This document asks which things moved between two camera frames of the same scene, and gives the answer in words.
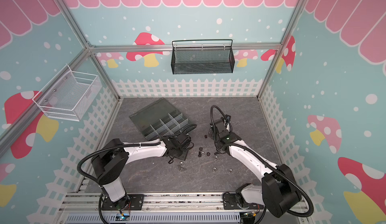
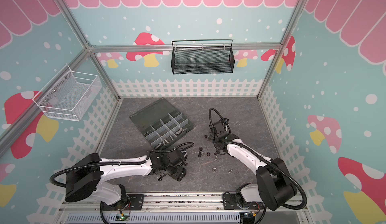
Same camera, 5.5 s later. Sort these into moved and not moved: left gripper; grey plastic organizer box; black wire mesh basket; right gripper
Moved: left gripper
Not moved: black wire mesh basket; right gripper; grey plastic organizer box
